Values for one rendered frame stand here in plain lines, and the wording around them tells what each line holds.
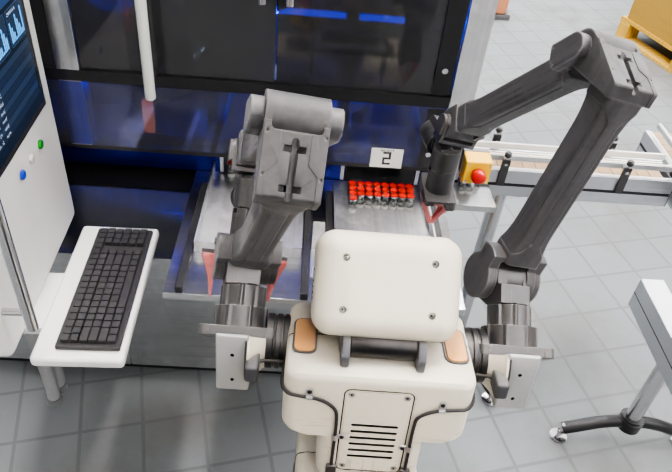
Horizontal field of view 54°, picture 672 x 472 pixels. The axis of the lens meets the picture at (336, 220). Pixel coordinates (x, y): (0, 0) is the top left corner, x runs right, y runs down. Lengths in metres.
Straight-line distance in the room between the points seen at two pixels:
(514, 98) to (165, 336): 1.52
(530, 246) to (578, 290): 2.04
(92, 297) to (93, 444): 0.85
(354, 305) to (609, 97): 0.44
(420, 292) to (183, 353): 1.53
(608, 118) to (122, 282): 1.15
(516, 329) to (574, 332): 1.85
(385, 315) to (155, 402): 1.62
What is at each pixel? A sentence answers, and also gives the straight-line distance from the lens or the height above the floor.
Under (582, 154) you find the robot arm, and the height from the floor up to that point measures 1.49.
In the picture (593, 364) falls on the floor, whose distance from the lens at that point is 2.83.
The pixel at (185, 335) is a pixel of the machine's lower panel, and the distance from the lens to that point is 2.28.
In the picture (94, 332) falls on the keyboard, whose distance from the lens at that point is 1.56.
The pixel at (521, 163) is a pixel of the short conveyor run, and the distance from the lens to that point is 2.02.
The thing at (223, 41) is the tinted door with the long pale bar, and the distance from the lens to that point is 1.62.
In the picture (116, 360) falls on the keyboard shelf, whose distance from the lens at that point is 1.54.
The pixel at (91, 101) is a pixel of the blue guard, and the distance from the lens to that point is 1.76.
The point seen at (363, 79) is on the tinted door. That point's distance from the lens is 1.64.
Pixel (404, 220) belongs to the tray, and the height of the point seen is 0.88.
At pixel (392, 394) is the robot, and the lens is 0.97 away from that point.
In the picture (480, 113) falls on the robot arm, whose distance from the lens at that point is 1.24.
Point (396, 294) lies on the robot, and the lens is 0.92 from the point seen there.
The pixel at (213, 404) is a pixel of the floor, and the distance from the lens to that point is 2.42.
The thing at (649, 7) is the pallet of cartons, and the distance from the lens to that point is 5.62.
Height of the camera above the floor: 1.98
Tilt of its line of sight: 39 degrees down
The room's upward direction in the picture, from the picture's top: 6 degrees clockwise
